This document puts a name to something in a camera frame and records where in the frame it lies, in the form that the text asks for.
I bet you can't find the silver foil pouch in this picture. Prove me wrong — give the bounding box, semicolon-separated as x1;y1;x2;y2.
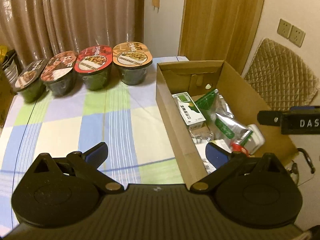
195;89;252;148

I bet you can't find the green white small box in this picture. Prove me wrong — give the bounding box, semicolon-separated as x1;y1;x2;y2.
172;92;206;130

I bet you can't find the brown red lid noodle bowl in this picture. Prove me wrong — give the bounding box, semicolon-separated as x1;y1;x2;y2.
40;50;78;97

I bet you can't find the wire rack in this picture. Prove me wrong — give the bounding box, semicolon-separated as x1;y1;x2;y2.
189;126;215;144

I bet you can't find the beige curtain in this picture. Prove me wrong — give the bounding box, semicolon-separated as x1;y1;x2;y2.
1;0;144;67

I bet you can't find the checkered tablecloth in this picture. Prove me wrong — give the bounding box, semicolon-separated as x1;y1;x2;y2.
1;56;184;235

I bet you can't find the quilted chair back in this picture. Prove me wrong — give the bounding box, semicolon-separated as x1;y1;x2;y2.
244;38;319;111

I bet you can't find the double wall socket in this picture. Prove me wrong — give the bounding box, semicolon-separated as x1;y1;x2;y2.
277;18;305;48

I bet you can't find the white green medicine box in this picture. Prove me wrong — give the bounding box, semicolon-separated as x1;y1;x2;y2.
195;140;231;174

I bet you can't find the wooden door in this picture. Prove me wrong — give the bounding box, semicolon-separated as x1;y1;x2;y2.
178;0;264;73

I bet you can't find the orange lid noodle bowl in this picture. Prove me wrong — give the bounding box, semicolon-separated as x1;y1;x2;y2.
112;41;153;86

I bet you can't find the dark lid noodle bowl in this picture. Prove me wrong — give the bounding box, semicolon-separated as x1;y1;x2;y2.
14;59;48;103

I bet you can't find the brown cardboard box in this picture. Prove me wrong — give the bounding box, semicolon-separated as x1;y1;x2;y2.
156;61;298;187

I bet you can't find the red candy packet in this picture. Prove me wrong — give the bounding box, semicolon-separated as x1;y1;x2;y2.
232;143;249;156

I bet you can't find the white plastic case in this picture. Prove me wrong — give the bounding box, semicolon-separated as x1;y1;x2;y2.
244;124;265;155

